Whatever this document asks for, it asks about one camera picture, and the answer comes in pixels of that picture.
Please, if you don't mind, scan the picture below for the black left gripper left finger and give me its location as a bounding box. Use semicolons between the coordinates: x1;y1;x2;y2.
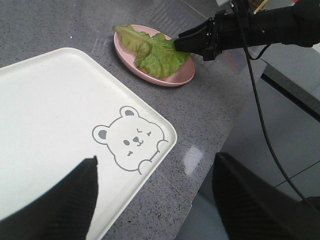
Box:
0;156;98;240

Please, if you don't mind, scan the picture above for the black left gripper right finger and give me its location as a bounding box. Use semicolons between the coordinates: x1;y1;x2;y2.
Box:
212;152;320;240

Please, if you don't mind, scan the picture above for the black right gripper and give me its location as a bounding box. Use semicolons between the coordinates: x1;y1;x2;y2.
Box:
174;10;244;61

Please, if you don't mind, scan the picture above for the green lettuce leaf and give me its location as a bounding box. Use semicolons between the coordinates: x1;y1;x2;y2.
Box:
113;25;190;79

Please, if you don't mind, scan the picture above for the pink round plate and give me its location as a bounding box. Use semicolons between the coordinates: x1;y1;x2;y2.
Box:
114;24;195;87

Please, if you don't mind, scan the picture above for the cream bear serving tray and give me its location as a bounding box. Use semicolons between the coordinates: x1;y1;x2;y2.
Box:
0;47;177;240

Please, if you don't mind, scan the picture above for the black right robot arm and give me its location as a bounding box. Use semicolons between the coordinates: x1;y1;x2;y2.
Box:
174;0;320;61

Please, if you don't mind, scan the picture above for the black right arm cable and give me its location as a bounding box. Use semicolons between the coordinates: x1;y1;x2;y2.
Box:
231;0;311;203

